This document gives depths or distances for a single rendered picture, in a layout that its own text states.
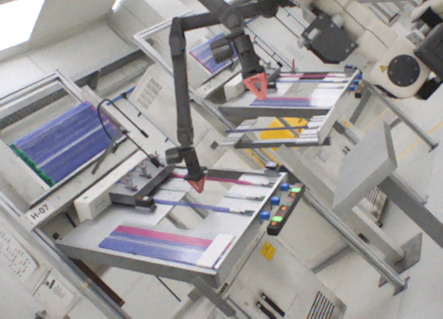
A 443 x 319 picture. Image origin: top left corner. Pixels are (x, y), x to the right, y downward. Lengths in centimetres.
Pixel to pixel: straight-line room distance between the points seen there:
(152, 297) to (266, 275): 179
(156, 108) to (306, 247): 133
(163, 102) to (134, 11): 242
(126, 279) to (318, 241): 147
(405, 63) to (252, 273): 108
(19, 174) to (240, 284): 101
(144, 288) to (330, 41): 271
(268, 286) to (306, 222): 108
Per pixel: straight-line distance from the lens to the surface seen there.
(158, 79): 325
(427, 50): 164
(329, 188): 244
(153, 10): 546
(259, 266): 226
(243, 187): 214
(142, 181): 223
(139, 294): 389
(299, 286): 236
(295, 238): 336
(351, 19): 175
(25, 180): 219
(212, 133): 320
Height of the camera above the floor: 93
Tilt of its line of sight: 2 degrees up
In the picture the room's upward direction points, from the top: 47 degrees counter-clockwise
